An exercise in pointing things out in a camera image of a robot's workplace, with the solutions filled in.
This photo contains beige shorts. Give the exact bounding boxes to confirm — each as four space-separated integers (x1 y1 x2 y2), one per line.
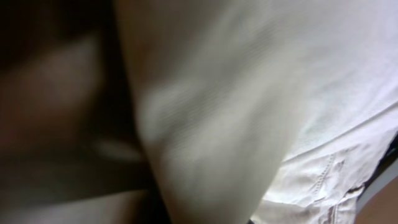
115 0 397 224

